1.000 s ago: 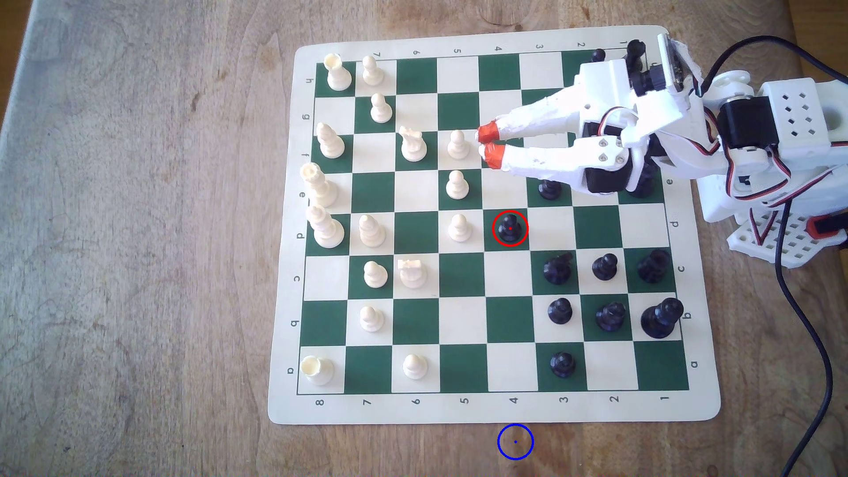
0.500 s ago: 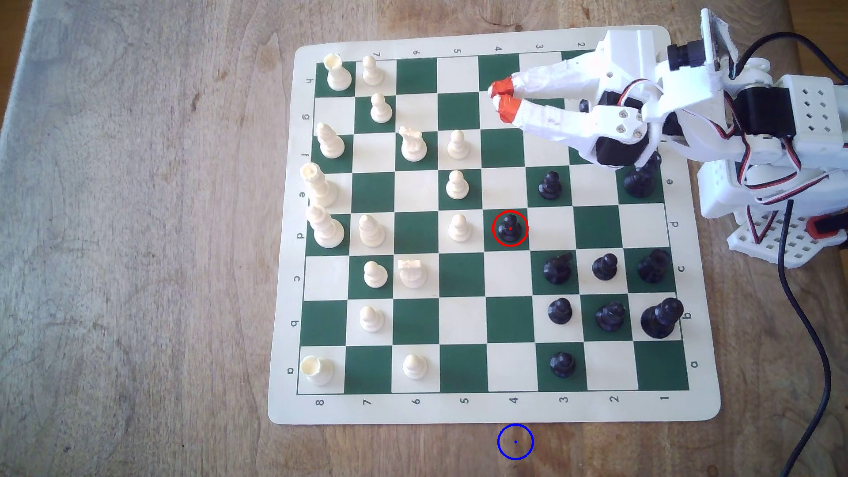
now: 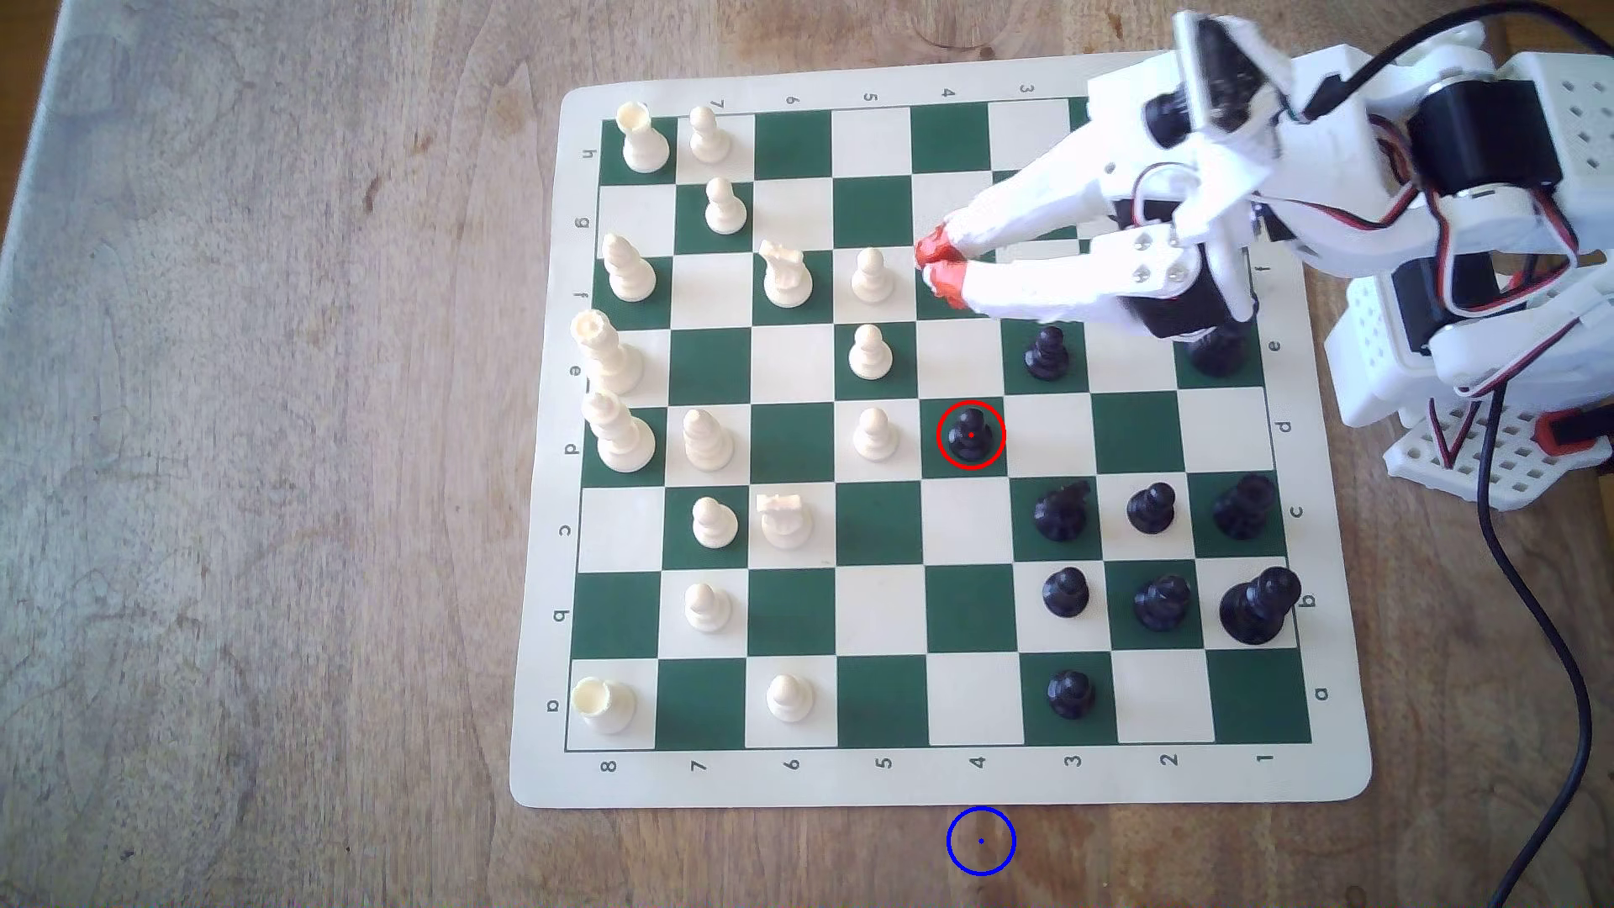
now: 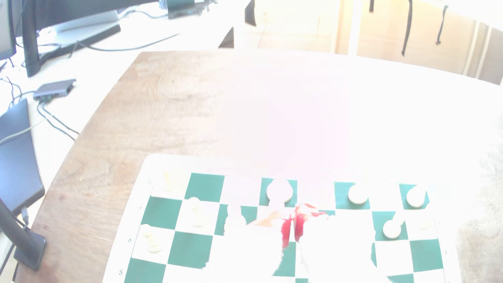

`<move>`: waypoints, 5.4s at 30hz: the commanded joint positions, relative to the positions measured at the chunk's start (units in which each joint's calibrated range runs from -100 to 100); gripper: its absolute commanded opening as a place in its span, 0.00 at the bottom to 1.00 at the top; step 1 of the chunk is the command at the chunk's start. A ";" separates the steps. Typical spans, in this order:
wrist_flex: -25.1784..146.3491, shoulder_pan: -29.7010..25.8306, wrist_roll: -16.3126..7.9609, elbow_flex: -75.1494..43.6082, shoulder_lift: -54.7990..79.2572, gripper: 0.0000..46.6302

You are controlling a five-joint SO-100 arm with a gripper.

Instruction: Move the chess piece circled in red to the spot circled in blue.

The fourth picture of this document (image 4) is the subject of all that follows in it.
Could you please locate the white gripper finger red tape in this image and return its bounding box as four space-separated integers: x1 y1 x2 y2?
294 204 393 283
202 214 294 283

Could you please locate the green and white chess mat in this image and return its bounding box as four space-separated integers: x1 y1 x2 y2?
103 154 462 283

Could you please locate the white chess bishop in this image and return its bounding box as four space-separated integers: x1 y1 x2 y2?
348 184 370 206

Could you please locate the white chess king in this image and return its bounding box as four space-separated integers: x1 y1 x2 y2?
266 179 294 211

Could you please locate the white chess rook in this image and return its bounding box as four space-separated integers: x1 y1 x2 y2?
161 171 179 191
406 186 427 209

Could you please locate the beige fluffy rug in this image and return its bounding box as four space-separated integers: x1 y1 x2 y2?
456 118 503 283

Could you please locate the dark laptop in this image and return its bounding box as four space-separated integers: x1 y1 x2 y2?
0 98 45 215

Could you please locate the grey usb hub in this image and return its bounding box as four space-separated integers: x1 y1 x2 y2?
33 79 77 101

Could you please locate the dark green desk device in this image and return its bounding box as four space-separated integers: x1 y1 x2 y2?
159 0 217 19

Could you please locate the black monitor stand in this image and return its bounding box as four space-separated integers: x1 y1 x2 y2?
21 0 160 78

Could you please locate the black monitor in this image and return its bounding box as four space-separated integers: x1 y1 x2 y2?
0 0 17 61

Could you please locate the black camera stand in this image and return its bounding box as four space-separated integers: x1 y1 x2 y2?
0 198 47 272

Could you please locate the black hub cable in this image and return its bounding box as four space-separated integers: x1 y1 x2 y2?
40 103 80 135
36 101 76 141

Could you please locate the long black hanging strap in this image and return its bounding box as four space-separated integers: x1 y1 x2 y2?
401 0 413 57

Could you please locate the thin black stand cable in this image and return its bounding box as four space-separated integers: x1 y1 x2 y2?
0 244 16 276

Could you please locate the white cable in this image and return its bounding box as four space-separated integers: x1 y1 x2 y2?
0 120 45 145

